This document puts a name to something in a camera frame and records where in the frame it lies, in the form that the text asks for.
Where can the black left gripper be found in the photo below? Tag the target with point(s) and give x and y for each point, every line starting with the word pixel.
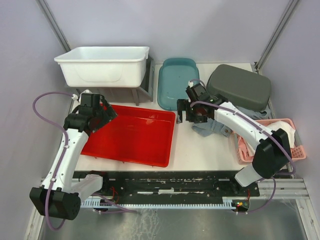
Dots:
pixel 109 114

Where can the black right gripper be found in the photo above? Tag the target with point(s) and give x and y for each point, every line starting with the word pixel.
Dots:
pixel 183 104

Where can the red plastic tray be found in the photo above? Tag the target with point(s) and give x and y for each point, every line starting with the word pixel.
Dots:
pixel 137 135

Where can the white plastic tub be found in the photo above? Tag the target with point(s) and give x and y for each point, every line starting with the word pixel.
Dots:
pixel 104 66

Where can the grey plastic basin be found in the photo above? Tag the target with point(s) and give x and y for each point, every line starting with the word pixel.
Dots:
pixel 241 87

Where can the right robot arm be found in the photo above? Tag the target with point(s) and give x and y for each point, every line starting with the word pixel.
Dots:
pixel 272 147

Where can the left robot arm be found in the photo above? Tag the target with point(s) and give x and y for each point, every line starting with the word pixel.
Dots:
pixel 57 196

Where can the teal plastic basin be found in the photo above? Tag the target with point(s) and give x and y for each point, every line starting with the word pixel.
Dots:
pixel 173 78

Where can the light blue denim jacket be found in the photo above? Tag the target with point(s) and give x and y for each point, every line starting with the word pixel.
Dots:
pixel 213 127

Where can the grey plastic crate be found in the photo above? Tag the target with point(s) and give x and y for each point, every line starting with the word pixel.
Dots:
pixel 135 96

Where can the pink cloth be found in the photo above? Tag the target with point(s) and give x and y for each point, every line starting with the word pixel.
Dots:
pixel 245 149

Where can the white cloth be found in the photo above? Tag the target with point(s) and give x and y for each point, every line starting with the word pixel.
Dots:
pixel 287 128

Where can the pink plastic basket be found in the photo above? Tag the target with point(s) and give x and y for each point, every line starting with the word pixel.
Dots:
pixel 297 153

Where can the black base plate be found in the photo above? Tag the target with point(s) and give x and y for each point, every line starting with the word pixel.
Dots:
pixel 227 174

